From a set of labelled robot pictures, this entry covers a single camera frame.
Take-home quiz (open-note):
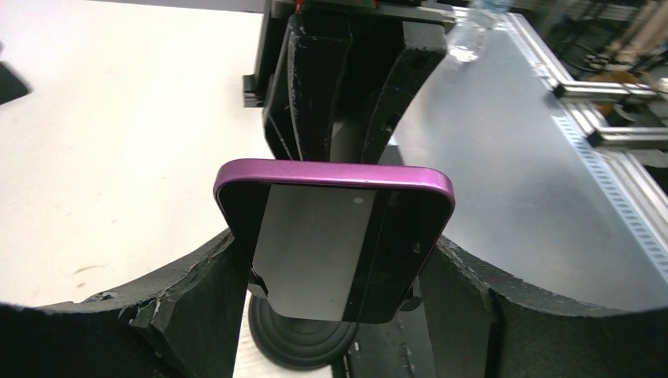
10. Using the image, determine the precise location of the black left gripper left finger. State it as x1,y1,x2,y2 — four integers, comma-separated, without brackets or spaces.
1,231,247,377

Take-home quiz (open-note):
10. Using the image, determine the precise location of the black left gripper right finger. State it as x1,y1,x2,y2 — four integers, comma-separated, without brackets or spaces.
419,237,667,377

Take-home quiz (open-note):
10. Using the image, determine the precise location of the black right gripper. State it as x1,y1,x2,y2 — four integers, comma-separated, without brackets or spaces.
242,1,456,164

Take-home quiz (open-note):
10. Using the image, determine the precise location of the black round-base phone stand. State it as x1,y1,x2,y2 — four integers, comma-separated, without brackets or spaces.
247,280,422,377

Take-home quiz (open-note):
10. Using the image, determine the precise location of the purple phone with black screen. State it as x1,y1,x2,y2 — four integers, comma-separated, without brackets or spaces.
213,158,455,324

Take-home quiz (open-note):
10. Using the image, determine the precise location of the black folding phone stand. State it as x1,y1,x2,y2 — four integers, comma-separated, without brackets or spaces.
0,61,32,105

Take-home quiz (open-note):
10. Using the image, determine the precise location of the front aluminium frame rail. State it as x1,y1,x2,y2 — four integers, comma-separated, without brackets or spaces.
505,14,667,280

